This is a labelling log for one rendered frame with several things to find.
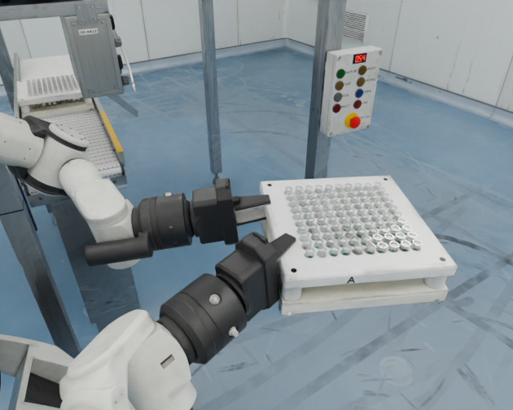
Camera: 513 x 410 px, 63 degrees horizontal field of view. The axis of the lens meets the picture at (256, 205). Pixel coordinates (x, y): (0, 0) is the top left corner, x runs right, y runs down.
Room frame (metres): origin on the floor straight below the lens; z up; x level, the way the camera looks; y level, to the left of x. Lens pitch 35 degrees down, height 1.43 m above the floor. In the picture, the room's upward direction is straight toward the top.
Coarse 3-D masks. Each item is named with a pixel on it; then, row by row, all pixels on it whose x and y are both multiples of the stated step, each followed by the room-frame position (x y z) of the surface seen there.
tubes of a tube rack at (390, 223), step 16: (320, 192) 0.59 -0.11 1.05; (352, 192) 0.60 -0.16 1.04; (368, 192) 0.59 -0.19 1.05; (304, 208) 0.54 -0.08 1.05; (336, 208) 0.54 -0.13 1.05; (352, 208) 0.54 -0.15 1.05; (368, 208) 0.54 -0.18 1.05; (384, 208) 0.55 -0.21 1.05; (320, 224) 0.51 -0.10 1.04; (336, 224) 0.50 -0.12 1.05; (368, 224) 0.51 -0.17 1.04; (320, 240) 0.46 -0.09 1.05; (352, 240) 0.46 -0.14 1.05; (368, 240) 0.46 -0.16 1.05; (384, 240) 0.47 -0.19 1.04; (400, 240) 0.47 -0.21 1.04
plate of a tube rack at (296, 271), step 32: (288, 224) 0.51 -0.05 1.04; (352, 224) 0.51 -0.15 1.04; (384, 224) 0.51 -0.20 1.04; (416, 224) 0.52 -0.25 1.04; (288, 256) 0.44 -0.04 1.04; (352, 256) 0.44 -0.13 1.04; (384, 256) 0.44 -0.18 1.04; (416, 256) 0.44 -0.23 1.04; (448, 256) 0.44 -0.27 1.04; (288, 288) 0.39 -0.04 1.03
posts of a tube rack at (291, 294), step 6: (426, 282) 0.43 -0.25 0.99; (432, 282) 0.43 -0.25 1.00; (438, 282) 0.42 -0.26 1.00; (444, 282) 0.43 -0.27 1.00; (294, 288) 0.40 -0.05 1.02; (300, 288) 0.40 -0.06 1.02; (432, 288) 0.42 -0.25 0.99; (438, 288) 0.42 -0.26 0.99; (282, 294) 0.41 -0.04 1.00; (288, 294) 0.40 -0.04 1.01; (294, 294) 0.40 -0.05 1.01; (300, 294) 0.41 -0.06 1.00; (288, 300) 0.40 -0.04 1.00; (294, 300) 0.40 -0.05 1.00
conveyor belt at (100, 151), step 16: (32, 64) 2.08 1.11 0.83; (48, 64) 2.08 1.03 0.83; (64, 64) 2.08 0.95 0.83; (80, 112) 1.47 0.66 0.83; (96, 112) 1.47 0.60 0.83; (80, 128) 1.33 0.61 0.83; (96, 128) 1.33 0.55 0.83; (96, 144) 1.21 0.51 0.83; (96, 160) 1.10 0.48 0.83; (112, 160) 1.10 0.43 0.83; (112, 176) 1.07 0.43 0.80; (32, 192) 0.97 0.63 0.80
